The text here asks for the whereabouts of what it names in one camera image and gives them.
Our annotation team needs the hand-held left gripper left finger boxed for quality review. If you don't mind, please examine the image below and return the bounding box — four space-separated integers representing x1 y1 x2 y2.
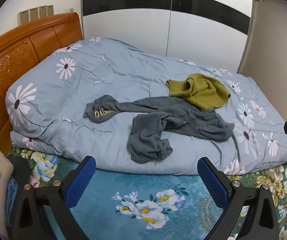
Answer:
13 156 96 240

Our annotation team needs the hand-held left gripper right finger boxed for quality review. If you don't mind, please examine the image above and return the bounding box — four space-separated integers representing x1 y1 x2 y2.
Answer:
197 157 280 240

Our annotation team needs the grey sweater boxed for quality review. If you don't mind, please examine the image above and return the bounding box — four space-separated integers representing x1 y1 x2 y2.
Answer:
83 94 235 164

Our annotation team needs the pile of folded clothes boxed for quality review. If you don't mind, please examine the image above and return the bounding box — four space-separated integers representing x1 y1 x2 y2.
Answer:
0 151 14 238

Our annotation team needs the teal floral bed sheet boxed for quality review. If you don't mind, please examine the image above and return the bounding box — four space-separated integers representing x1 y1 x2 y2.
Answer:
7 146 287 240

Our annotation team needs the dark cloth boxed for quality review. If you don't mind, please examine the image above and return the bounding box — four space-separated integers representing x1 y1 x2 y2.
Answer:
7 154 33 188

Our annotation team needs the blue knit cloth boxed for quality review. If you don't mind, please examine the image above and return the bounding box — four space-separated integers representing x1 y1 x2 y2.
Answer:
5 178 19 227

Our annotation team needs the olive green sweater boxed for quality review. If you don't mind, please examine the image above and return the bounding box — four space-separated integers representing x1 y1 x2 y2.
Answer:
165 73 231 110

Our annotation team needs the light blue floral duvet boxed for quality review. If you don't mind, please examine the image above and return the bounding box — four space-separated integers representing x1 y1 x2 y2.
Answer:
5 37 287 175

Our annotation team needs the orange wooden headboard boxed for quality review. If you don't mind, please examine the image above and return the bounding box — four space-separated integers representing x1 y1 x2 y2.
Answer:
0 12 84 158

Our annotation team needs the white wardrobe with black stripe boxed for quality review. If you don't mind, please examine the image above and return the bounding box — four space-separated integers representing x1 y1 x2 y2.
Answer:
80 0 256 73

